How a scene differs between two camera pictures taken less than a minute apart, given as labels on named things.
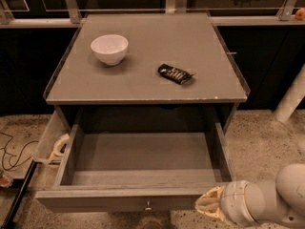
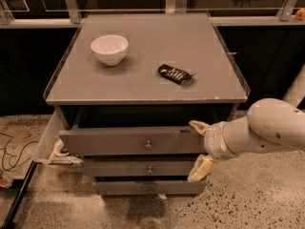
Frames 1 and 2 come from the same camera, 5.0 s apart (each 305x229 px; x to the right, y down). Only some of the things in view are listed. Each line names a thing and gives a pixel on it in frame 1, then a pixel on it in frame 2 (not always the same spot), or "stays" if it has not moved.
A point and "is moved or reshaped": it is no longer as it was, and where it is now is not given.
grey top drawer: [111, 167] is moved or reshaped
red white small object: [5, 180] stays
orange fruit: [300, 14] stays
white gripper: [234, 200] → [213, 141]
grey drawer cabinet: [85, 90] stays
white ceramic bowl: [110, 49] stays
